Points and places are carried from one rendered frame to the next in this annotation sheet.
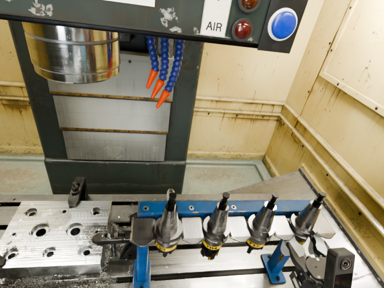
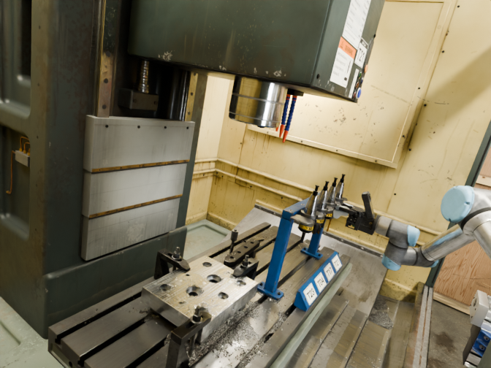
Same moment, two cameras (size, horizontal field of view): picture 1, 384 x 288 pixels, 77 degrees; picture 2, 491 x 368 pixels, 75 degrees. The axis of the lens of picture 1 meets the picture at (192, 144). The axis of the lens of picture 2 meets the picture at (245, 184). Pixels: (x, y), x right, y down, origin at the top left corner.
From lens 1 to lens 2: 1.00 m
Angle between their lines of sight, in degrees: 47
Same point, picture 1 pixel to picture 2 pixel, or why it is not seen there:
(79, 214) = (201, 271)
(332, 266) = (367, 199)
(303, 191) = (269, 218)
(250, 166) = (200, 227)
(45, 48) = (275, 107)
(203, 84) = not seen: hidden behind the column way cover
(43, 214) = (176, 283)
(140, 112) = (164, 177)
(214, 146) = not seen: hidden behind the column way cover
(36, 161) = not seen: outside the picture
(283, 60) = (213, 121)
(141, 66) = (172, 131)
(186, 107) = (191, 166)
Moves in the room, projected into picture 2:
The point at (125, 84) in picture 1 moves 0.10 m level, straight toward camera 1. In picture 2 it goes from (158, 150) to (178, 156)
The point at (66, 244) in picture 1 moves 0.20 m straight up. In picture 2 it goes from (225, 287) to (237, 229)
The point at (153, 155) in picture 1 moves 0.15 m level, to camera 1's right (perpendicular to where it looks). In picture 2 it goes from (168, 224) to (194, 220)
